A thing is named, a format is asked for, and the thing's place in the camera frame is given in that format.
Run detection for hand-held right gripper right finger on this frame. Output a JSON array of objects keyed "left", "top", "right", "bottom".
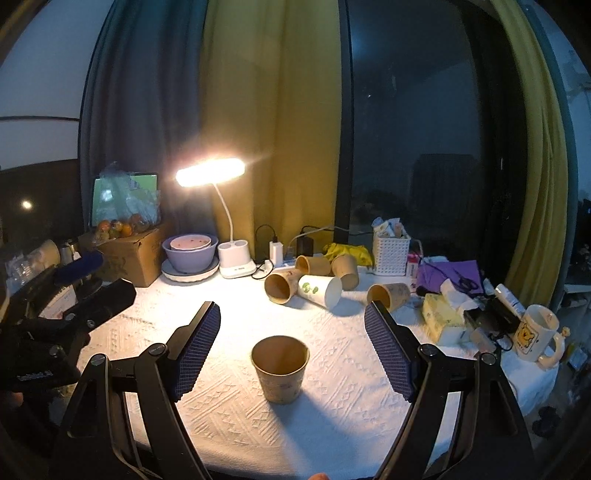
[{"left": 364, "top": 300, "right": 539, "bottom": 480}]

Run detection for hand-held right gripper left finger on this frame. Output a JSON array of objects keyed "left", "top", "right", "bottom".
[{"left": 48, "top": 301, "right": 222, "bottom": 480}]

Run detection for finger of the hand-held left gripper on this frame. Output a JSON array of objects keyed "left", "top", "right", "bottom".
[
  {"left": 52, "top": 251, "right": 105, "bottom": 285},
  {"left": 68, "top": 278, "right": 137, "bottom": 329}
]

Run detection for brown patterned paper cup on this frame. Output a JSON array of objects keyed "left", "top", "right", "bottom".
[
  {"left": 366, "top": 282, "right": 411, "bottom": 313},
  {"left": 295, "top": 254, "right": 332, "bottom": 278},
  {"left": 331, "top": 253, "right": 360, "bottom": 291},
  {"left": 264, "top": 269, "right": 302, "bottom": 306},
  {"left": 251, "top": 335, "right": 310, "bottom": 405}
]

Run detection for white paper cup green print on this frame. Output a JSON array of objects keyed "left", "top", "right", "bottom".
[{"left": 298, "top": 274, "right": 343, "bottom": 309}]

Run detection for clear plastic bottles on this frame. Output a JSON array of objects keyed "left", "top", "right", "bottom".
[{"left": 4, "top": 239, "right": 62, "bottom": 289}]

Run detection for cardboard box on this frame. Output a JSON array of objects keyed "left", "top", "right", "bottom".
[{"left": 78, "top": 220, "right": 171, "bottom": 288}]

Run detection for yellow tissue pack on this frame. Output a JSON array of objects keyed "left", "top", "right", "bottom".
[{"left": 422, "top": 292, "right": 468, "bottom": 345}]

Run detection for white plate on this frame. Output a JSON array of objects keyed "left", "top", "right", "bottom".
[{"left": 161, "top": 256, "right": 221, "bottom": 282}]

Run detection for clear plastic bag of fruit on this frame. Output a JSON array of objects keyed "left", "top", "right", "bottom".
[{"left": 91, "top": 161, "right": 162, "bottom": 241}]

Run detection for pink and white box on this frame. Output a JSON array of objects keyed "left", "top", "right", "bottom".
[{"left": 407, "top": 252, "right": 424, "bottom": 290}]

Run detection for purple bowl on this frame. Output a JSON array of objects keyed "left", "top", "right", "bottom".
[{"left": 162, "top": 234, "right": 219, "bottom": 273}]

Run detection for white desk lamp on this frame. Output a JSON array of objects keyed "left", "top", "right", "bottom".
[{"left": 175, "top": 157, "right": 257, "bottom": 279}]

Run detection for white textured tablecloth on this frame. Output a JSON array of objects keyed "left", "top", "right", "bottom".
[{"left": 76, "top": 265, "right": 560, "bottom": 480}]

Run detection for white woven basket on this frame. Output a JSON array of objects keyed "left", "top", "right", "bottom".
[{"left": 372, "top": 230, "right": 411, "bottom": 277}]

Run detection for purple cloth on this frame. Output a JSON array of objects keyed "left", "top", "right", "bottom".
[{"left": 417, "top": 259, "right": 485, "bottom": 297}]

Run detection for pink bowl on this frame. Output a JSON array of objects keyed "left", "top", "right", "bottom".
[{"left": 169, "top": 235, "right": 212, "bottom": 253}]

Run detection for black scissors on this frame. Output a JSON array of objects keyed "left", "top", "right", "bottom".
[{"left": 449, "top": 275, "right": 482, "bottom": 295}]

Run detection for yellow cloth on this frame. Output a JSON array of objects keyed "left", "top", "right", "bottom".
[{"left": 322, "top": 242, "right": 373, "bottom": 268}]

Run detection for black pouch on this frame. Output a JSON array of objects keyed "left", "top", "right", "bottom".
[{"left": 464, "top": 295, "right": 523, "bottom": 334}]

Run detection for white tube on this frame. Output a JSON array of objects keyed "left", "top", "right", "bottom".
[{"left": 494, "top": 283, "right": 526, "bottom": 315}]

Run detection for white mug with bear print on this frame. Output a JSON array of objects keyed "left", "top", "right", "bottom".
[{"left": 512, "top": 304, "right": 567, "bottom": 369}]

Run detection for grey curtain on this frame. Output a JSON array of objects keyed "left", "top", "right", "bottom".
[{"left": 79, "top": 0, "right": 209, "bottom": 232}]

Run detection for yellow curtain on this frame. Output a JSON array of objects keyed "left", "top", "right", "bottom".
[
  {"left": 198, "top": 0, "right": 343, "bottom": 259},
  {"left": 489, "top": 0, "right": 571, "bottom": 308}
]

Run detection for black cable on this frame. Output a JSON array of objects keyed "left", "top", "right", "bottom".
[{"left": 252, "top": 224, "right": 278, "bottom": 280}]

